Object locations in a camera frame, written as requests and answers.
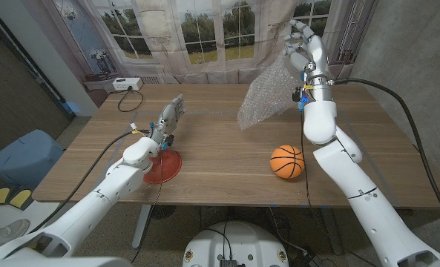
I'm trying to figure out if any black round floor object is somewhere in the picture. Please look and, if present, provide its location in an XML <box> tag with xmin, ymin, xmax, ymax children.
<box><xmin>151</xmin><ymin>205</ymin><xmax>178</xmax><ymax>220</ymax></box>

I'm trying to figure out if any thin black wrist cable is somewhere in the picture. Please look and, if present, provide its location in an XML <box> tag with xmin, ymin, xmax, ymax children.
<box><xmin>299</xmin><ymin>109</ymin><xmax>314</xmax><ymax>208</ymax></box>
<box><xmin>130</xmin><ymin>146</ymin><xmax>167</xmax><ymax>263</ymax></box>

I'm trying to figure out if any grey sneaker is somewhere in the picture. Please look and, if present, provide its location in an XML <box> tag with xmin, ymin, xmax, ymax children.
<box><xmin>0</xmin><ymin>218</ymin><xmax>31</xmax><ymax>255</ymax></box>

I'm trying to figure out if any printed window backdrop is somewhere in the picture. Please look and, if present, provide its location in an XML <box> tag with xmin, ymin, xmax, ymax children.
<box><xmin>21</xmin><ymin>0</ymin><xmax>380</xmax><ymax>108</ymax></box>

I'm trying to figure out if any red dish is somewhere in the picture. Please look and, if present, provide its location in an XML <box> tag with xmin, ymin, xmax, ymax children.
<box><xmin>142</xmin><ymin>148</ymin><xmax>183</xmax><ymax>185</ymax></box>

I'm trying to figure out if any white table leg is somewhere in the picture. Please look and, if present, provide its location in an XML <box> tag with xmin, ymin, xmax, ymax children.
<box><xmin>131</xmin><ymin>204</ymin><xmax>153</xmax><ymax>249</ymax></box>

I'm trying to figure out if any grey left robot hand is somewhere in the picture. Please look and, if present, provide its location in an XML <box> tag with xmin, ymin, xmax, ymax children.
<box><xmin>151</xmin><ymin>93</ymin><xmax>187</xmax><ymax>145</ymax></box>

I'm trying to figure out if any black floor device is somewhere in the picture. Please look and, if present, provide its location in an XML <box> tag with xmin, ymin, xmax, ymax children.
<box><xmin>289</xmin><ymin>251</ymin><xmax>324</xmax><ymax>267</ymax></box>

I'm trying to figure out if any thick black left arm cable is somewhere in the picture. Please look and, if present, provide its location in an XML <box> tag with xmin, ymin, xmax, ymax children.
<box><xmin>28</xmin><ymin>128</ymin><xmax>152</xmax><ymax>234</ymax></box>

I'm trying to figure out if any blue upholstered seat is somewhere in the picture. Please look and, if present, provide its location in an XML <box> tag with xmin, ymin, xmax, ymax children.
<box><xmin>0</xmin><ymin>128</ymin><xmax>65</xmax><ymax>190</ymax></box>

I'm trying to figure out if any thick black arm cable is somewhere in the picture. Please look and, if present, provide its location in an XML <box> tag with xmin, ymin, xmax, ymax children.
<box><xmin>28</xmin><ymin>128</ymin><xmax>152</xmax><ymax>234</ymax></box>
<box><xmin>330</xmin><ymin>77</ymin><xmax>440</xmax><ymax>231</ymax></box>

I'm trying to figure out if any white power strip box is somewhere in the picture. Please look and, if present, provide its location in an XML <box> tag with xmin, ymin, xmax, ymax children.
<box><xmin>112</xmin><ymin>76</ymin><xmax>144</xmax><ymax>92</ymax></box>

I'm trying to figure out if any small orange basketball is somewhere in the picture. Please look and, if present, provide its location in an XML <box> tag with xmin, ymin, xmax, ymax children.
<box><xmin>269</xmin><ymin>145</ymin><xmax>306</xmax><ymax>179</ymax></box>

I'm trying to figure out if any clear bubble wrap sheet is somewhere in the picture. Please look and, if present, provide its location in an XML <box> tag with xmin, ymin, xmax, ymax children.
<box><xmin>237</xmin><ymin>51</ymin><xmax>304</xmax><ymax>131</ymax></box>

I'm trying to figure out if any thin black left wrist cable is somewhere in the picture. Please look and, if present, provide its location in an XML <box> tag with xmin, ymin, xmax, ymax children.
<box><xmin>130</xmin><ymin>146</ymin><xmax>167</xmax><ymax>263</ymax></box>

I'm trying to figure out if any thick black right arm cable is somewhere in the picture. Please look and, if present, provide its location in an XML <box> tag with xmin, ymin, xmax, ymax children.
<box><xmin>330</xmin><ymin>77</ymin><xmax>440</xmax><ymax>231</ymax></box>

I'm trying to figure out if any black power strip cable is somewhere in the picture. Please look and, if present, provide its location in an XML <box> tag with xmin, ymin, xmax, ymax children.
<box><xmin>116</xmin><ymin>88</ymin><xmax>145</xmax><ymax>113</ymax></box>

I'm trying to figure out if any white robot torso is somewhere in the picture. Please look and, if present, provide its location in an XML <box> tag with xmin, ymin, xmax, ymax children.
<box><xmin>182</xmin><ymin>220</ymin><xmax>290</xmax><ymax>267</ymax></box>

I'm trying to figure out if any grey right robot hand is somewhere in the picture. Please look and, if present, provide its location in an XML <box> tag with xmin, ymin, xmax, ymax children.
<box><xmin>283</xmin><ymin>19</ymin><xmax>332</xmax><ymax>88</ymax></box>

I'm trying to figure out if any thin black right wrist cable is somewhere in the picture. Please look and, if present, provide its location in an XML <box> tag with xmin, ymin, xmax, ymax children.
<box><xmin>299</xmin><ymin>109</ymin><xmax>314</xmax><ymax>208</ymax></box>

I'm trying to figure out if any blue plastic floor object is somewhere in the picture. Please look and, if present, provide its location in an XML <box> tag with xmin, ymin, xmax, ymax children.
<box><xmin>62</xmin><ymin>100</ymin><xmax>82</xmax><ymax>116</ymax></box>

